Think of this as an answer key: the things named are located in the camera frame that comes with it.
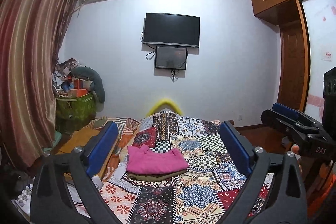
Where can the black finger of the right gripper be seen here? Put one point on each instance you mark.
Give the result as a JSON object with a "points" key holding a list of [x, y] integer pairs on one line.
{"points": [[279, 122]]}

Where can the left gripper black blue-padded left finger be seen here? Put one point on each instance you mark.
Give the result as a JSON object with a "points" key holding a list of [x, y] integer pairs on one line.
{"points": [[51, 201]]}

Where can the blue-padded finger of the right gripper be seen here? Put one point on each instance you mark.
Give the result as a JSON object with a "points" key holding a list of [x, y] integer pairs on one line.
{"points": [[286, 111]]}

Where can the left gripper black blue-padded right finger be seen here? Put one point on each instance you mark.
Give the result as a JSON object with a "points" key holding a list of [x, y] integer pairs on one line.
{"points": [[286, 201]]}

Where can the pink pants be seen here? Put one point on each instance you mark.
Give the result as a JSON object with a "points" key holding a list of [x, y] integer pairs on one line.
{"points": [[142, 160]]}

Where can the orange sleeved forearm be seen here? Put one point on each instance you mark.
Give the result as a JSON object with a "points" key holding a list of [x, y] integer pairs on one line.
{"points": [[323, 181]]}

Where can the mustard yellow fabric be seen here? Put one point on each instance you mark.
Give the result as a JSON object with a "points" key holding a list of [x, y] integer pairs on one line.
{"points": [[79, 138]]}

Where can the brown wooden door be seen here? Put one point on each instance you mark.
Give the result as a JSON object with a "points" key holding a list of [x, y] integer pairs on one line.
{"points": [[294, 56]]}

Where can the green storage bin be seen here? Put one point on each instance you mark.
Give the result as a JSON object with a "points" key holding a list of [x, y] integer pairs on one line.
{"points": [[72, 114]]}

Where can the patchwork patterned bedspread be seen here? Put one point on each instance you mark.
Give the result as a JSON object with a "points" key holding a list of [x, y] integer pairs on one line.
{"points": [[200, 195]]}

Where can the olive green folded pants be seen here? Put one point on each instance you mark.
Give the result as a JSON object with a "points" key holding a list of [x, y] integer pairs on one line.
{"points": [[154, 177]]}

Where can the dark green neck pillow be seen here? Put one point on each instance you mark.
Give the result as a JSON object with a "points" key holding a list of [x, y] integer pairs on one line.
{"points": [[88, 74]]}

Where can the yellow curved object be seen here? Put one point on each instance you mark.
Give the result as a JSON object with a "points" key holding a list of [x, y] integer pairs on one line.
{"points": [[165, 103]]}

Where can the white wardrobe sliding door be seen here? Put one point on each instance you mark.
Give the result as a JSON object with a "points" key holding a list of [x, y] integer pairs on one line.
{"points": [[320, 22]]}

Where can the striped red curtain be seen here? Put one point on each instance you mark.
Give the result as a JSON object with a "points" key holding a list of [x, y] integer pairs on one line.
{"points": [[32, 33]]}

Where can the small wall monitor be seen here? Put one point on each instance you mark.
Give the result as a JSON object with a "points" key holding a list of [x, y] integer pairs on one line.
{"points": [[169, 57]]}

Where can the black wall television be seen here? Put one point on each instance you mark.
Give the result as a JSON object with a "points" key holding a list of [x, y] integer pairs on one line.
{"points": [[171, 29]]}

